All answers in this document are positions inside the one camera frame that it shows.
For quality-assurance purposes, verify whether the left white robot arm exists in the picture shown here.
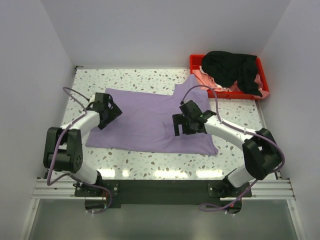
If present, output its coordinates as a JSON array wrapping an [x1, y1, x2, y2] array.
[[43, 92, 122, 197]]

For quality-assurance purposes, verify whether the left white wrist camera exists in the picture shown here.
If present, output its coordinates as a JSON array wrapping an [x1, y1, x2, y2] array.
[[88, 93, 96, 104]]

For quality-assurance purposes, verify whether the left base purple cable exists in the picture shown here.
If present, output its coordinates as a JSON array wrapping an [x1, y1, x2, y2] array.
[[84, 187, 117, 215]]

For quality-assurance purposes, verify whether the red plastic bin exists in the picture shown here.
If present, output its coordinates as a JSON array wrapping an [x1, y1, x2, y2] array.
[[189, 54, 270, 100]]

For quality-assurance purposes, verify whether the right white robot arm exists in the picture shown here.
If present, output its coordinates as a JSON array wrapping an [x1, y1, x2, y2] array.
[[172, 100, 285, 198]]

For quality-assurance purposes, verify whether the aluminium rail frame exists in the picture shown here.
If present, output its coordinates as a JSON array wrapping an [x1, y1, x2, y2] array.
[[32, 179, 296, 200]]

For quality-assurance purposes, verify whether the purple t shirt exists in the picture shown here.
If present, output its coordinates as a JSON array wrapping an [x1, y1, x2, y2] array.
[[85, 74, 218, 155]]

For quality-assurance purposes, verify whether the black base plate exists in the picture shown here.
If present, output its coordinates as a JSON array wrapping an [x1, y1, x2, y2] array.
[[73, 179, 250, 210]]

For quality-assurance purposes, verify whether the black t shirt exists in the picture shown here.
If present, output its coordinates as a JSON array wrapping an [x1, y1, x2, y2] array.
[[201, 51, 263, 97]]

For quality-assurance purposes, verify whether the pink t shirt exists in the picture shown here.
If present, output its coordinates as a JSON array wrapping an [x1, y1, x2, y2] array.
[[193, 67, 269, 99]]

